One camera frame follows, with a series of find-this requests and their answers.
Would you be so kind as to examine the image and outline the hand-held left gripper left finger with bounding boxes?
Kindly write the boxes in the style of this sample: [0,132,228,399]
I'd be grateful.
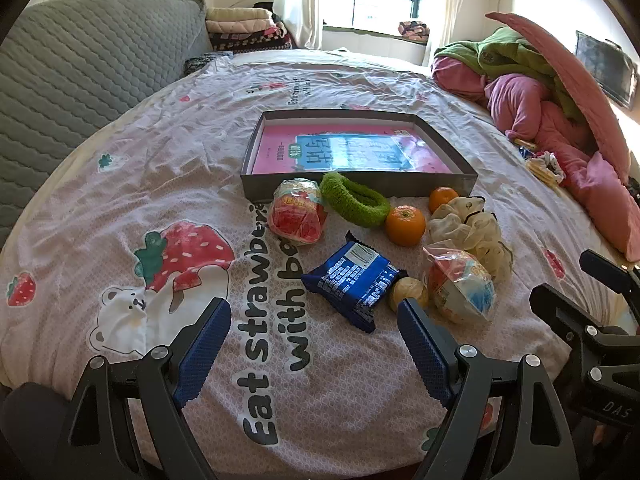
[67,297,233,480]

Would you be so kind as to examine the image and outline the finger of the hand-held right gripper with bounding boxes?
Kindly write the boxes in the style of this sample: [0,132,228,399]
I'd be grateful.
[580,250,640,291]
[529,284,601,356]

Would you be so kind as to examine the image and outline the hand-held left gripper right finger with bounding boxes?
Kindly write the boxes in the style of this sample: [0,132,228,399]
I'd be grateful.
[396,297,581,480]

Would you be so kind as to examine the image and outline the pale yellow small fruit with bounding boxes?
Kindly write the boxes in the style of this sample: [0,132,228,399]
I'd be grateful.
[389,277,430,312]

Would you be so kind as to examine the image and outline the blue toy egg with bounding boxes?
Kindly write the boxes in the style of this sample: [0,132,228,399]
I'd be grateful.
[422,242,497,323]

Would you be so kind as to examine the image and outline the blue snack packet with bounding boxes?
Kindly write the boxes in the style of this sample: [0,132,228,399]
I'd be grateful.
[301,231,407,332]

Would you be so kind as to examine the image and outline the cream fabric scrunchie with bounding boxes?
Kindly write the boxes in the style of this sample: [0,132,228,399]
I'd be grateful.
[425,196,515,281]

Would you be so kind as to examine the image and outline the large orange mandarin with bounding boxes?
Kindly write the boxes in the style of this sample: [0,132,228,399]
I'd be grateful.
[385,205,427,247]

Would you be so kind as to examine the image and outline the small orange mandarin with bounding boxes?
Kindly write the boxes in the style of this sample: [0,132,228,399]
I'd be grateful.
[428,186,460,214]

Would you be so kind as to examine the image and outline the green fuzzy scrunchie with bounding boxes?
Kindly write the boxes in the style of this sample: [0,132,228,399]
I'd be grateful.
[320,172,392,230]

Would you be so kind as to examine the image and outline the red toy egg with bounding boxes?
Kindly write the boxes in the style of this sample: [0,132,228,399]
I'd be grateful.
[266,179,328,245]

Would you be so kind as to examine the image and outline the grey shallow cardboard box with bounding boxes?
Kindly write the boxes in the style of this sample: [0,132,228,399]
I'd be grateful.
[240,109,480,200]

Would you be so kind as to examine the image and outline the yellow snack bag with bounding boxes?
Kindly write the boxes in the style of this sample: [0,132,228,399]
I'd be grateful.
[525,152,566,187]

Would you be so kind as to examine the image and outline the pink quilt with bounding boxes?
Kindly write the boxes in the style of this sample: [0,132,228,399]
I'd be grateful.
[431,55,640,263]

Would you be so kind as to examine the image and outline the pink quilted cushion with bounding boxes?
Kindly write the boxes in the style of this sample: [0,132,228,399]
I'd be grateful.
[485,11,632,181]

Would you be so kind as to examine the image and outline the strawberry printed bed sheet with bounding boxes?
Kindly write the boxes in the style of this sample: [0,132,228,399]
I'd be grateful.
[0,50,636,480]

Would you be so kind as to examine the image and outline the pink and blue book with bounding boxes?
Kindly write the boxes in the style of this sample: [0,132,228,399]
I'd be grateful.
[252,125,458,173]

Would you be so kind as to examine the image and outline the green blanket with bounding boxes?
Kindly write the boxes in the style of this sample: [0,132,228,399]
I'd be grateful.
[434,26,586,121]

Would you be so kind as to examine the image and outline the dark patterned cloth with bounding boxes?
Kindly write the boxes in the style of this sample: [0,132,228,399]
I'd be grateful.
[184,51,233,77]

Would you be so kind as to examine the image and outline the patterned folded cloth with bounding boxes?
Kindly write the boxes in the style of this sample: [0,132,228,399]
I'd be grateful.
[398,20,431,42]

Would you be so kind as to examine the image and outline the grey quilted headboard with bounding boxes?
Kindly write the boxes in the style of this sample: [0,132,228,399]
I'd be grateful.
[0,0,213,246]

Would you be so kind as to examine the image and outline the white curtain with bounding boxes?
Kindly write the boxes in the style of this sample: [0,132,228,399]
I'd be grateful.
[422,0,468,66]
[274,0,326,51]

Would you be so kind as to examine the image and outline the stack of folded blankets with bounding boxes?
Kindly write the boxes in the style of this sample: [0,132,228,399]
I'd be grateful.
[206,6,295,52]

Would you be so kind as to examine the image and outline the dark wall screen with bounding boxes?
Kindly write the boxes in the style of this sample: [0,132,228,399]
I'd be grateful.
[575,30,638,110]

